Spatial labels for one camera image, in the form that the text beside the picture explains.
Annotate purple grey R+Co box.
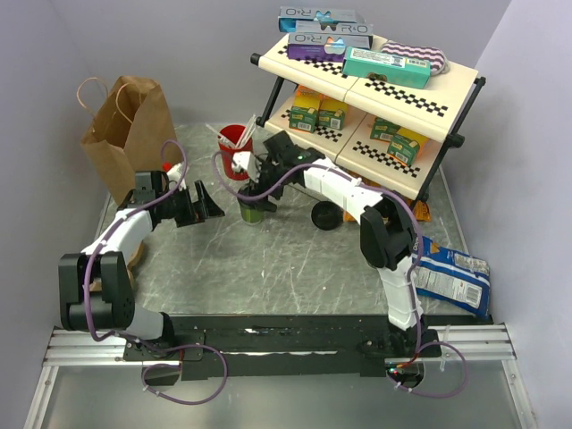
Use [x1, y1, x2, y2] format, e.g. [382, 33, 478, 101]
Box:
[287, 33, 373, 63]

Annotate cream three-tier shelf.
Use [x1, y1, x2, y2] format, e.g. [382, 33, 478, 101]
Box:
[250, 37, 486, 201]

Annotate stack of black lids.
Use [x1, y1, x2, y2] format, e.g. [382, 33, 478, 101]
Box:
[311, 201, 343, 231]

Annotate green yellow box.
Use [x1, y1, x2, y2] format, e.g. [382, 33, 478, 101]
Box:
[289, 85, 323, 133]
[387, 127, 429, 166]
[317, 96, 349, 130]
[370, 117, 400, 142]

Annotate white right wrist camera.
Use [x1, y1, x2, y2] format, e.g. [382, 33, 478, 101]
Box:
[231, 151, 257, 177]

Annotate red plastic cup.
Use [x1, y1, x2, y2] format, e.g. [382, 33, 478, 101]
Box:
[218, 124, 253, 181]

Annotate brown paper bag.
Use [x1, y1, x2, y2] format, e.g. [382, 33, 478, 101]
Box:
[80, 76, 182, 204]

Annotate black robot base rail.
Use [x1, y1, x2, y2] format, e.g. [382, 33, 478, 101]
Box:
[123, 315, 415, 381]

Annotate purple wavy pouch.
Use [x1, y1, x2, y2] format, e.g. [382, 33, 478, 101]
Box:
[380, 40, 450, 76]

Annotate white wrapped straws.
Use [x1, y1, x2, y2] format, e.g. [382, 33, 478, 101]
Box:
[205, 113, 258, 150]

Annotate teal rectangular box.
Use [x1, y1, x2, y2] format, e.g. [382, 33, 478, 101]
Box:
[342, 47, 431, 88]

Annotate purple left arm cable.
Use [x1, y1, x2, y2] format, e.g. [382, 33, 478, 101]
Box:
[82, 139, 229, 406]

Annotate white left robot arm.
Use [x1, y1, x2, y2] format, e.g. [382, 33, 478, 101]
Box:
[58, 167, 224, 359]

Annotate blue chips bag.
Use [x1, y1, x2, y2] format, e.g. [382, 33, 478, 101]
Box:
[415, 236, 491, 319]

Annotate cardboard cup carrier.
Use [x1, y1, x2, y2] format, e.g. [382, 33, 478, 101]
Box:
[89, 241, 145, 291]

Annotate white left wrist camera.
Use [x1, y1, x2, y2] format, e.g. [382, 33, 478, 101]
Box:
[164, 162, 189, 190]

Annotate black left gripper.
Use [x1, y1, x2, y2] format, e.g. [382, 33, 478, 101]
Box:
[156, 180, 223, 227]

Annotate top grey R+Co box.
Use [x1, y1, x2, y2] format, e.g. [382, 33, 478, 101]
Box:
[278, 6, 373, 35]

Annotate green yellow box far right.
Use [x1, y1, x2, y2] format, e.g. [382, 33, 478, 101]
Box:
[387, 127, 429, 166]

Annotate green yellow box far left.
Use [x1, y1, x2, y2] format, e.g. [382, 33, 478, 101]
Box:
[289, 85, 323, 133]

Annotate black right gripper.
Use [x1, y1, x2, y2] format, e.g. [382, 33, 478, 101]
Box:
[245, 156, 289, 214]

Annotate orange snack bag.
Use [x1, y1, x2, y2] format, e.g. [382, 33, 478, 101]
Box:
[342, 178, 432, 223]

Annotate green paper coffee cup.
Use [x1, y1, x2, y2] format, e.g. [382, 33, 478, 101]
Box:
[240, 204, 265, 224]

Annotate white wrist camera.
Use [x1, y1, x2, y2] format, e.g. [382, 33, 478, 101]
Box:
[164, 162, 189, 190]
[231, 151, 257, 177]

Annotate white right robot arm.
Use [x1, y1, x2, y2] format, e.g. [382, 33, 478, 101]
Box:
[232, 131, 422, 356]

